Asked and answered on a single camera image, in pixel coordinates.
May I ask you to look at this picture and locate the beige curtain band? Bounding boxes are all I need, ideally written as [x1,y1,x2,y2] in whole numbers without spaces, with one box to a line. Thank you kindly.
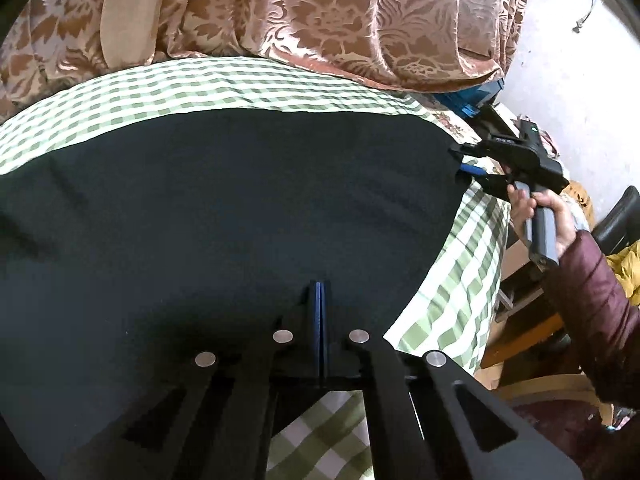
[97,0,197,70]

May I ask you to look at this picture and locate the person's right forearm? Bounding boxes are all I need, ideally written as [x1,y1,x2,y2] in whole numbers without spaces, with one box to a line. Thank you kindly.
[542,230,640,411]

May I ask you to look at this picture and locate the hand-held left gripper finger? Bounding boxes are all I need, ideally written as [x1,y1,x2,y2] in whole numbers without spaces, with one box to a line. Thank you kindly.
[60,280,320,480]
[320,280,585,480]

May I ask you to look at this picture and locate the person's right hand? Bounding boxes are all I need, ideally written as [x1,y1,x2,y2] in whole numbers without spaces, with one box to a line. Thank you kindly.
[506,185,582,257]

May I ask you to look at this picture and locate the wooden chair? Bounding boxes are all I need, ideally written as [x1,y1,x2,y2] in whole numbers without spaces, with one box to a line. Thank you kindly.
[479,310,617,427]

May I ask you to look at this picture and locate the floral patterned mattress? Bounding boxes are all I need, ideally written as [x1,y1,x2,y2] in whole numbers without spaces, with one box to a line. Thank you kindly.
[430,102,488,143]

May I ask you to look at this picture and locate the brown floral curtain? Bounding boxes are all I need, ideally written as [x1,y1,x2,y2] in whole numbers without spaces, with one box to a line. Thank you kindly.
[0,0,540,123]

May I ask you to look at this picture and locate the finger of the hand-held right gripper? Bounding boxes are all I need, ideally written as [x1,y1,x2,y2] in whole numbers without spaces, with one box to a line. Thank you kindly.
[472,172,512,202]
[448,104,519,175]

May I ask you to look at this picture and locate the black chair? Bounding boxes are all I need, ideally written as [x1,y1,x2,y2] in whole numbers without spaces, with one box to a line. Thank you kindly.
[591,185,640,247]

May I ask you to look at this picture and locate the green checkered bed sheet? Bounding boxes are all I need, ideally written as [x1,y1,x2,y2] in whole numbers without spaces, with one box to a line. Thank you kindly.
[0,55,511,480]

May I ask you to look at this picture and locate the black pants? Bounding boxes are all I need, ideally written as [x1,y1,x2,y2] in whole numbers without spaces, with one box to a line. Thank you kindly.
[0,107,473,480]

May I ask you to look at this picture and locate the yellow cloth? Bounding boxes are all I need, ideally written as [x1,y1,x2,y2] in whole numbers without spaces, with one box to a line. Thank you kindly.
[604,239,640,307]

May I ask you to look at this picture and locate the blue plastic object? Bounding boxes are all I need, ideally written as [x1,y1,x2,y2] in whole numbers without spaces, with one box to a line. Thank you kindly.
[434,79,502,117]

